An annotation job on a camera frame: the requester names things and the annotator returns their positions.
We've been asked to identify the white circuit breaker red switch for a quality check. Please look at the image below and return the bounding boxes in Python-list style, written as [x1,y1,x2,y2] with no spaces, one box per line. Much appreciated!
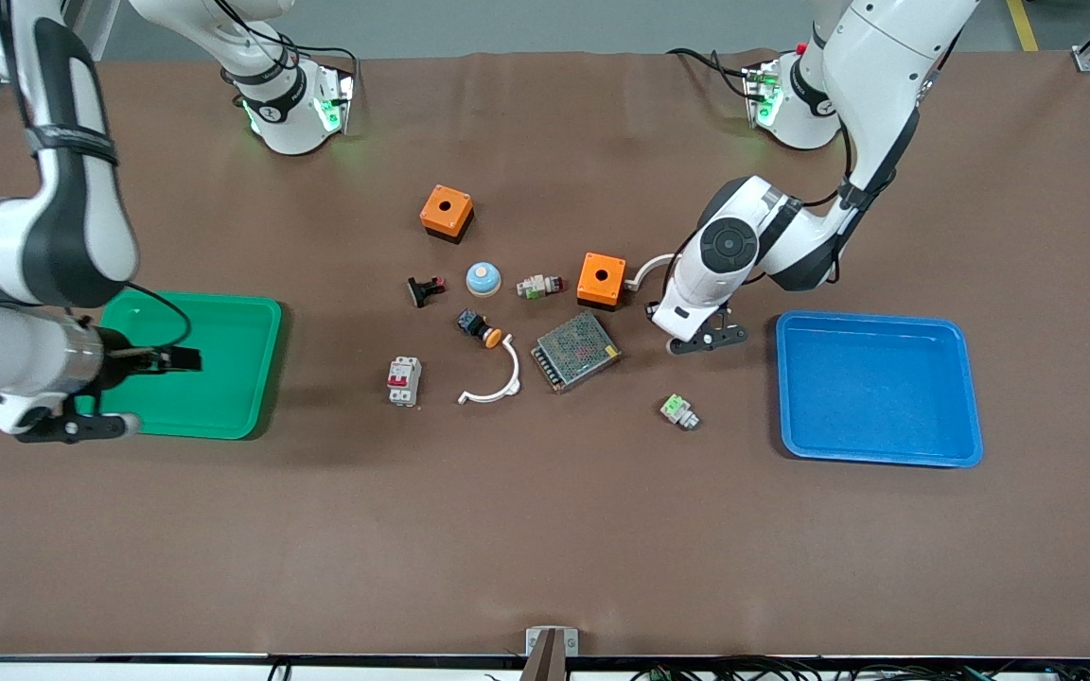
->
[387,356,423,409]

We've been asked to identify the green plastic tray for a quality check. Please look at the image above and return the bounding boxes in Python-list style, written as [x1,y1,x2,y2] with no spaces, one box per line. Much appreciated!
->
[72,289,283,441]

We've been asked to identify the metal mesh power supply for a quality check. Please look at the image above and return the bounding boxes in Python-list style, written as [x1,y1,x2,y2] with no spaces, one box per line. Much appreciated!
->
[531,311,623,394]

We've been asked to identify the green white contact block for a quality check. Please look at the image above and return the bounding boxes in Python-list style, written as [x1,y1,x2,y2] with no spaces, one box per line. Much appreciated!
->
[659,393,701,431]

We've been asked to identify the orange-headed black push button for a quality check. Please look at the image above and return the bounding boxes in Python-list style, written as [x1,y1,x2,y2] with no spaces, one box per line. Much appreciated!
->
[456,309,504,349]

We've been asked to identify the blue plastic tray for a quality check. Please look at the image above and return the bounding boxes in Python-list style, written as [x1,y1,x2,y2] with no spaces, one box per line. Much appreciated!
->
[775,310,984,469]

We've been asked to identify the brown table mat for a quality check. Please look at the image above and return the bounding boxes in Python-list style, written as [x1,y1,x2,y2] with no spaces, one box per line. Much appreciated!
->
[0,49,1090,658]

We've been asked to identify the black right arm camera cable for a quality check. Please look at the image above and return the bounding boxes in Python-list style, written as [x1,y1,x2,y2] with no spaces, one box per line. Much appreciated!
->
[122,280,194,353]

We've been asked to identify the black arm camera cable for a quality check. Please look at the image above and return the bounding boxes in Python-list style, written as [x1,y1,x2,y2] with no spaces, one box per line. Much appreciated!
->
[791,118,891,211]
[122,280,194,353]

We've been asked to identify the large white curved bracket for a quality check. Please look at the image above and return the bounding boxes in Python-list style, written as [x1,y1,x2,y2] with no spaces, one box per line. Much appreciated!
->
[624,253,680,290]

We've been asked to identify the orange button enclosure box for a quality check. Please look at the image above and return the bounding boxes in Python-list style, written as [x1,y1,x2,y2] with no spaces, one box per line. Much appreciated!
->
[419,184,475,245]
[576,252,628,311]

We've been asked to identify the small white curved bracket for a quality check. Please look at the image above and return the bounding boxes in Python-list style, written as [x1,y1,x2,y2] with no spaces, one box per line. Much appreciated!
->
[457,333,522,406]

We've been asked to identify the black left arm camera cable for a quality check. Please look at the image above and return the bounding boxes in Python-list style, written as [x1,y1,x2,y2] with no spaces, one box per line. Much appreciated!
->
[791,118,891,211]

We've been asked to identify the black left arm base cable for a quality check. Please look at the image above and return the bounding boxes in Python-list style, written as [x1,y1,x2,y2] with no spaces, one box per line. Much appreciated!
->
[666,45,762,101]

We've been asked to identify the black arm base cable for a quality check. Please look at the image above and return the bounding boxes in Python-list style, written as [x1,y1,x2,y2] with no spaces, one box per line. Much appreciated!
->
[252,26,362,97]
[666,45,762,101]

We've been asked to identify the black right arm base cable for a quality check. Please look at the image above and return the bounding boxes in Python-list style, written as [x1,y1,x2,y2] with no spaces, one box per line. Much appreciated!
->
[252,26,362,97]

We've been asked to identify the tangled black cable bundle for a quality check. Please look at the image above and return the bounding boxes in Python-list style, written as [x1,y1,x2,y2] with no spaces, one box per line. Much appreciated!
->
[630,657,1090,681]

